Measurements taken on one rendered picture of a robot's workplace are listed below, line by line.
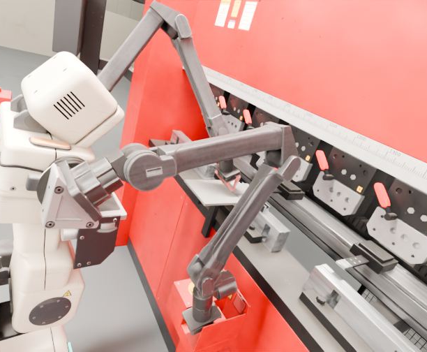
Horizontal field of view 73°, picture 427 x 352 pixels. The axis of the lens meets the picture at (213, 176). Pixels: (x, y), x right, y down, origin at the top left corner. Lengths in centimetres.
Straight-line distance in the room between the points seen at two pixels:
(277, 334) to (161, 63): 145
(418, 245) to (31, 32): 962
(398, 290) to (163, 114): 147
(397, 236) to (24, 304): 97
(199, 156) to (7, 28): 928
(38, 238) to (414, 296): 113
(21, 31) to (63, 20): 798
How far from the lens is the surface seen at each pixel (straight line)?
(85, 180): 57
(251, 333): 115
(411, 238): 85
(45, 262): 87
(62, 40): 184
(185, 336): 101
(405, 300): 121
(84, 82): 65
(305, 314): 99
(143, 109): 182
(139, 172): 57
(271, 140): 73
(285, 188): 137
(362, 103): 93
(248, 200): 76
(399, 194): 86
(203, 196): 107
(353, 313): 99
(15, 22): 977
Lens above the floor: 149
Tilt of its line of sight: 23 degrees down
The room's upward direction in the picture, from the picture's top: 18 degrees clockwise
